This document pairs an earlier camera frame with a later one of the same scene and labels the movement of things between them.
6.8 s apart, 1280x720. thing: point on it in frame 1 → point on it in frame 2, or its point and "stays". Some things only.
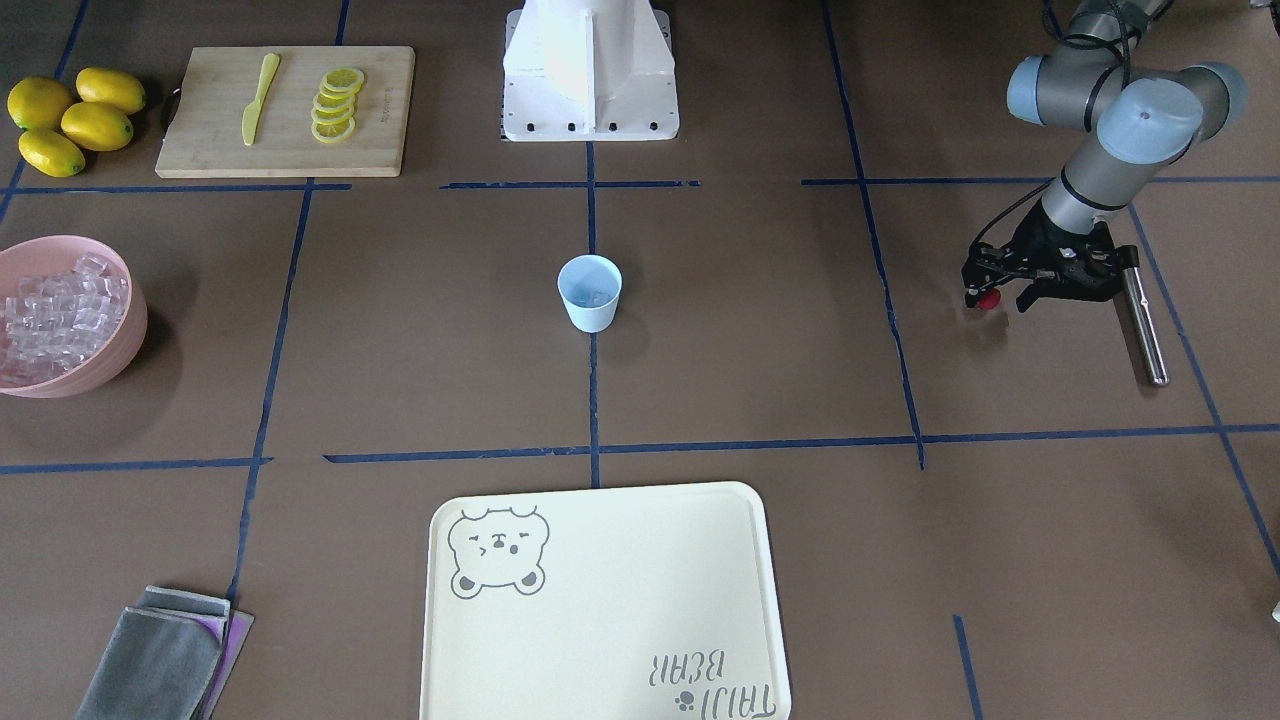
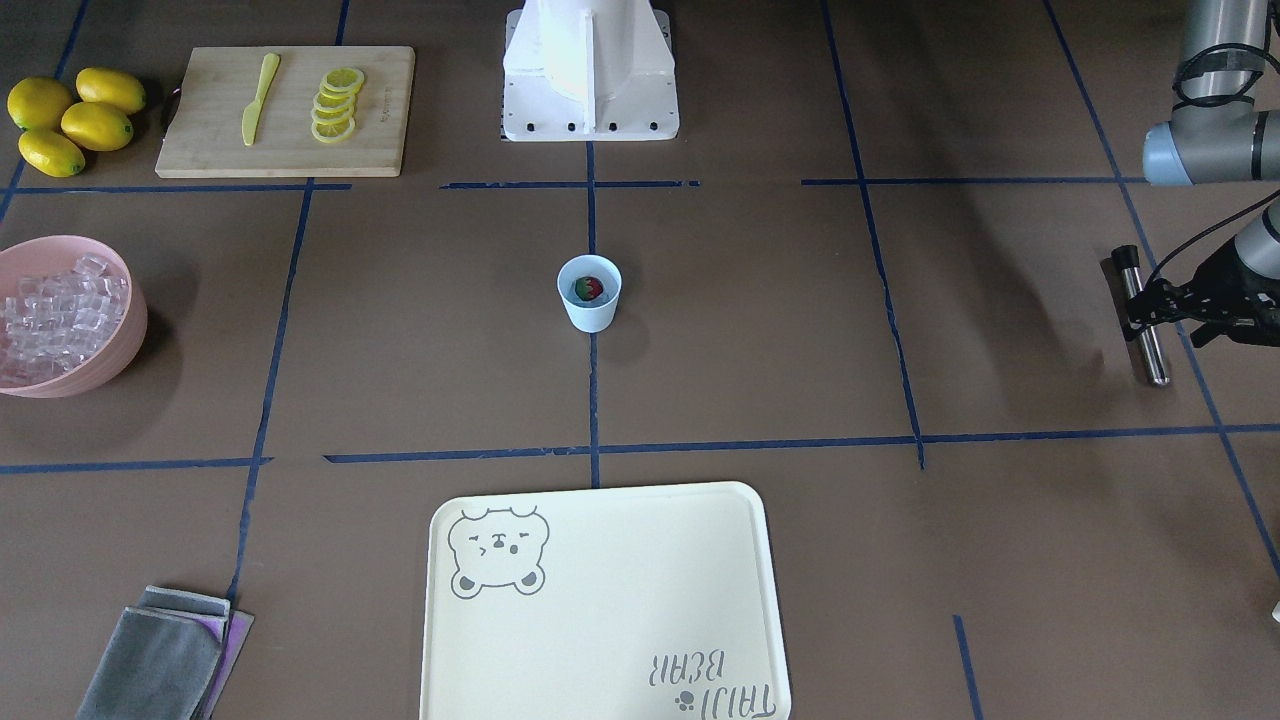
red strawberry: (989, 299) → (588, 288)
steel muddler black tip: (1127, 259) stays
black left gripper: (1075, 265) → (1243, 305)
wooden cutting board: (204, 133) stays
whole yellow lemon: (38, 104) stays
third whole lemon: (96, 126) stays
